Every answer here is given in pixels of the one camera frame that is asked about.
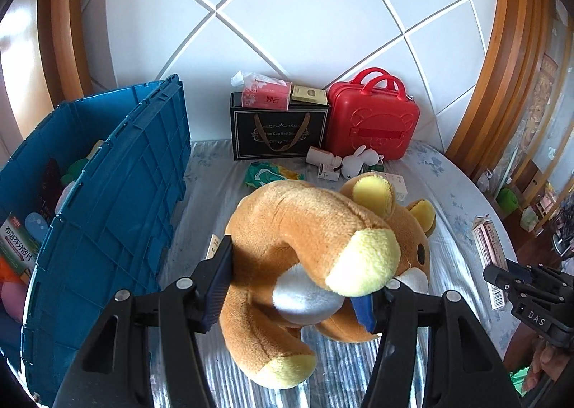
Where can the green wipes packet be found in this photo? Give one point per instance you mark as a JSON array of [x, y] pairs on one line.
[[267, 174]]

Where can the small white box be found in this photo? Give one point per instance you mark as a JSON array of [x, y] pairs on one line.
[[327, 174]]

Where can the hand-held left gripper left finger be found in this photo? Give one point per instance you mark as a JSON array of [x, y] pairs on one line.
[[217, 293]]

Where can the green plush toy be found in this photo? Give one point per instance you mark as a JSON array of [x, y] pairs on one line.
[[76, 172]]

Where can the light blue soft toy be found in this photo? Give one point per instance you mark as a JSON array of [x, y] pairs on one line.
[[36, 225]]

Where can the white carton box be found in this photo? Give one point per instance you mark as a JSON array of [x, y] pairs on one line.
[[397, 186]]

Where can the brown bear plush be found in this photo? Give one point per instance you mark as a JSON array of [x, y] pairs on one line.
[[314, 233]]

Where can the pink soft ball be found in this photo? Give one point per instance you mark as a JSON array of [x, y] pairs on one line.
[[12, 300]]

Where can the white rabbit plush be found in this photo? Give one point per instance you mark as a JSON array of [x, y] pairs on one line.
[[356, 160]]

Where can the carved wooden panel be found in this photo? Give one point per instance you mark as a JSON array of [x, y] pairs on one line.
[[538, 107]]

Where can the green white medicine box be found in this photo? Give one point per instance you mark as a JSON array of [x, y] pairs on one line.
[[15, 246]]

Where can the black gift bag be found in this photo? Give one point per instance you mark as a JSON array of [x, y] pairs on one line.
[[280, 130]]

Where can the green bag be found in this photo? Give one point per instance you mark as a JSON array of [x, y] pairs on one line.
[[509, 201]]

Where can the blue plastic crate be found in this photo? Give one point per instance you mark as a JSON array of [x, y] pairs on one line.
[[116, 210]]

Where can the person's right hand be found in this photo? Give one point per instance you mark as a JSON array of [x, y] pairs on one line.
[[549, 361]]

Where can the red plastic suitcase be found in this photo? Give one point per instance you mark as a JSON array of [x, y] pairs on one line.
[[374, 121]]

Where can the small yellow label box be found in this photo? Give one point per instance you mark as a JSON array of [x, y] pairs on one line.
[[215, 247]]

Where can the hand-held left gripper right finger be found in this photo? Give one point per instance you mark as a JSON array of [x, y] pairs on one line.
[[364, 311]]

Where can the beige small box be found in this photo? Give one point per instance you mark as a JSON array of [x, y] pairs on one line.
[[308, 95]]

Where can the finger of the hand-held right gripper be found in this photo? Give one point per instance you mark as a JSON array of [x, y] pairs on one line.
[[538, 272], [497, 277]]

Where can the pink medicine box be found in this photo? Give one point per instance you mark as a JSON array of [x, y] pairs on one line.
[[489, 251]]

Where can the pink tissue packet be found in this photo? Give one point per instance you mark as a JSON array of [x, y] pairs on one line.
[[264, 92]]

